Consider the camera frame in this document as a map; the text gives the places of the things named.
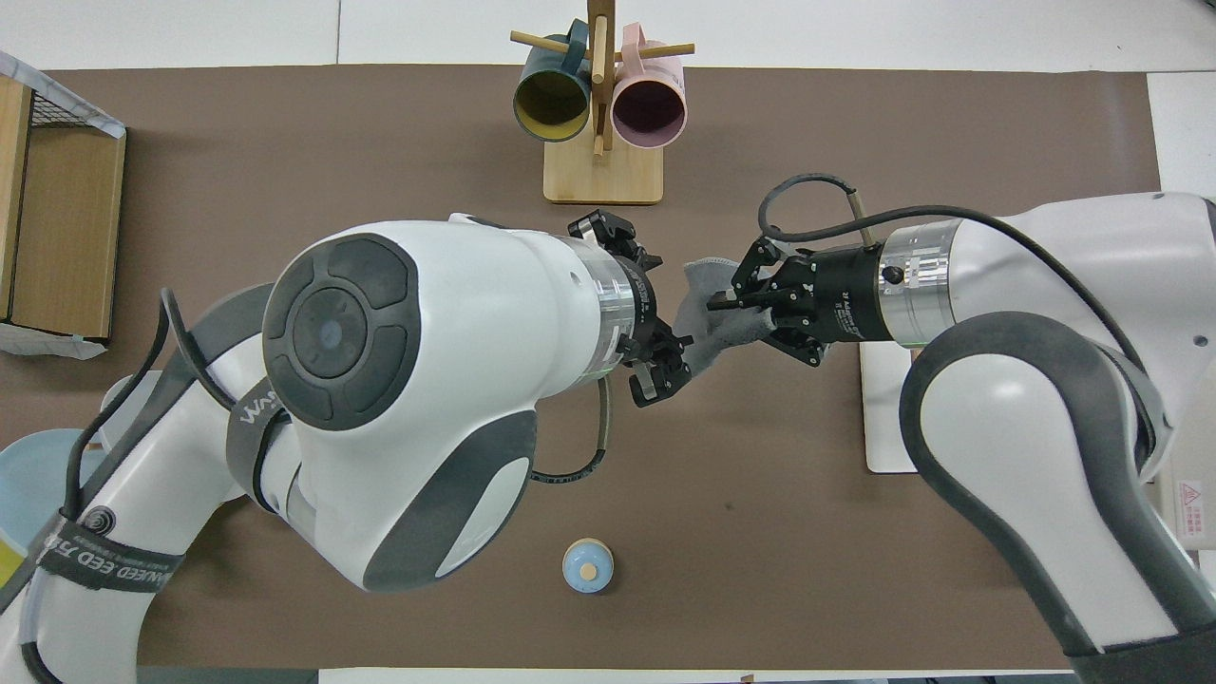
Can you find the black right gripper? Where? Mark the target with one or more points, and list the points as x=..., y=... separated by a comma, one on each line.
x=850, y=294

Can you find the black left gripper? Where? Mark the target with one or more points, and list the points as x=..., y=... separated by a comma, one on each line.
x=644, y=313

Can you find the purple and grey towel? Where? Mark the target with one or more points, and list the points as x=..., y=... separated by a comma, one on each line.
x=708, y=332

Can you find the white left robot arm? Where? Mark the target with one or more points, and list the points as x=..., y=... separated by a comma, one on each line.
x=427, y=313

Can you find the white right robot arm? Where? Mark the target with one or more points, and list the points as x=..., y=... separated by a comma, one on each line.
x=1045, y=427

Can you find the wooden mug tree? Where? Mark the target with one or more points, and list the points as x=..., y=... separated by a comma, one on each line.
x=603, y=180

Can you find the dark teal mug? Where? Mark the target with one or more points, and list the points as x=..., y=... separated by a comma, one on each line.
x=546, y=104

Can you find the pink mug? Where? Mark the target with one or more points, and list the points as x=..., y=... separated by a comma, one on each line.
x=665, y=71

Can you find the brown table mat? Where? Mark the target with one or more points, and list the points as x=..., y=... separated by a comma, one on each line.
x=760, y=522

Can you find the blue jar wooden knob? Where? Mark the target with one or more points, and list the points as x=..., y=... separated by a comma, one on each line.
x=589, y=570

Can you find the beige toaster oven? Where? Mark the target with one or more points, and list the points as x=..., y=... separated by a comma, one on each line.
x=1187, y=465

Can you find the grey plate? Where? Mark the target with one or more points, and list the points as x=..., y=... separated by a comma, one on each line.
x=119, y=404

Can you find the wooden box with mesh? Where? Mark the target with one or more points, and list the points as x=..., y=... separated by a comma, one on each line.
x=66, y=228

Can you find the white marble-patterned sheet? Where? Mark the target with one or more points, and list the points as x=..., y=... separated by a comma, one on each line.
x=76, y=103
x=47, y=344

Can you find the light blue plate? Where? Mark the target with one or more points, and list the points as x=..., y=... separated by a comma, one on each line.
x=28, y=475

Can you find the yellow plate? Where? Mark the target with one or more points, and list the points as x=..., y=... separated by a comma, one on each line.
x=8, y=565

